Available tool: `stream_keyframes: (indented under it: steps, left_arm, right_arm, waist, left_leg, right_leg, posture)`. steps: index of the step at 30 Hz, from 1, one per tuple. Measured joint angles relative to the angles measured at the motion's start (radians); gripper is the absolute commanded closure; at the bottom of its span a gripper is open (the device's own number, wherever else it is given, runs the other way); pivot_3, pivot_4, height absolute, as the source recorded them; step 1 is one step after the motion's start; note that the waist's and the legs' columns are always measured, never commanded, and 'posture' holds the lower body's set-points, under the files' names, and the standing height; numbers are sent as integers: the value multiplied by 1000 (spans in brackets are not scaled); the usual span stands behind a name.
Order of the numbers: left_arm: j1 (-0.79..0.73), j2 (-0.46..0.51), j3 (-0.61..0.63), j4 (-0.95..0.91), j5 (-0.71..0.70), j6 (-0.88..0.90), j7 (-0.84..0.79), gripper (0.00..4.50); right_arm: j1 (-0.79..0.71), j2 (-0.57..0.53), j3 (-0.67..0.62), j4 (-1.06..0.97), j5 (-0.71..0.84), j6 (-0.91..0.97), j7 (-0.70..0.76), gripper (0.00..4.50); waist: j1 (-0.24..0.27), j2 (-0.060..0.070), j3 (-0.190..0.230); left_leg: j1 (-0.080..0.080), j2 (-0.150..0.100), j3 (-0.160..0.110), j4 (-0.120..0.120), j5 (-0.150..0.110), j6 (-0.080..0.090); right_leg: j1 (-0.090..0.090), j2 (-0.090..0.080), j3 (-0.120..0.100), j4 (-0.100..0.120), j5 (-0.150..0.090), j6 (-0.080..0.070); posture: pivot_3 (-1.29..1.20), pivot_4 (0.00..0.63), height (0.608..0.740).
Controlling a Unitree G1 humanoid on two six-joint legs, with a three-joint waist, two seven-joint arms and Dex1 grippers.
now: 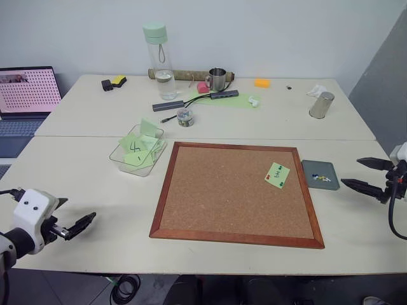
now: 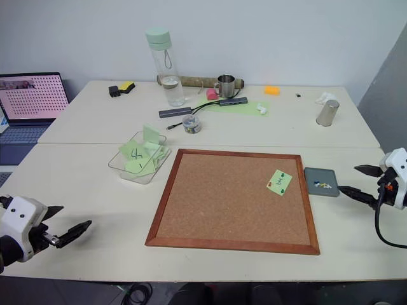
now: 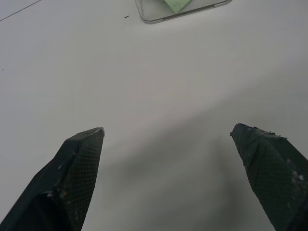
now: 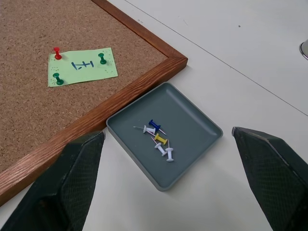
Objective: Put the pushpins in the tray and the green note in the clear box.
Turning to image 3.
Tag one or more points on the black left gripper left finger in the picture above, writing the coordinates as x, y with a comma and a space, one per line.
72, 178

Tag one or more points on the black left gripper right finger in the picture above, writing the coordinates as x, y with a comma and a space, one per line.
272, 173

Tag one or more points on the clear plastic tray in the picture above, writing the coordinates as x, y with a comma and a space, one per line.
158, 12

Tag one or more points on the green paper note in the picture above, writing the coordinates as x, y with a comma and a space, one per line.
176, 4

